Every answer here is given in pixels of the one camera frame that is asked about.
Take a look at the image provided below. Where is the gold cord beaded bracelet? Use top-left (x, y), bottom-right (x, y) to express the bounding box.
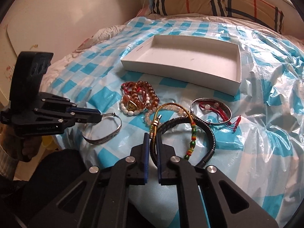
top-left (150, 102), bottom-right (197, 161)

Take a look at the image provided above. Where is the silver cuff bangle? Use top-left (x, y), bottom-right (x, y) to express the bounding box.
top-left (82, 112), bottom-right (123, 145)

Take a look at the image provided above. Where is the pink and pearl bead bracelet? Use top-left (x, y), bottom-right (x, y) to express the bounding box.
top-left (144, 104), bottom-right (191, 127)

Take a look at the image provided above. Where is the black leather cord bracelet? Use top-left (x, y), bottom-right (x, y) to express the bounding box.
top-left (149, 117), bottom-right (217, 169)

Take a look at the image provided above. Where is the white bead bracelet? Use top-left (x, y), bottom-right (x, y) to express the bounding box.
top-left (120, 92), bottom-right (153, 117)

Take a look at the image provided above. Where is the amber bead bracelet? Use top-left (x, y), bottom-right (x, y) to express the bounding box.
top-left (120, 80), bottom-right (160, 110)

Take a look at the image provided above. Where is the red string bracelet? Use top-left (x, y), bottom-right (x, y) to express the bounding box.
top-left (198, 101), bottom-right (242, 132)

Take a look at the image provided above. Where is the silver round bangle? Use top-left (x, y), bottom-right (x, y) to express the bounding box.
top-left (190, 98), bottom-right (232, 126)

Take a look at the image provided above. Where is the person's left hand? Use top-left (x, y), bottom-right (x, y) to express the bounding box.
top-left (1, 125), bottom-right (42, 162)

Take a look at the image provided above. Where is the white shallow cardboard box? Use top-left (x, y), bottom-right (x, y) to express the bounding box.
top-left (121, 35), bottom-right (241, 96)

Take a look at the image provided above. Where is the blue checkered plastic sheet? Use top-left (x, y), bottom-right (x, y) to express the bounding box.
top-left (46, 16), bottom-right (304, 228)

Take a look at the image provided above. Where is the right plaid pillow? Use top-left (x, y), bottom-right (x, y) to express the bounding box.
top-left (210, 0), bottom-right (284, 34)

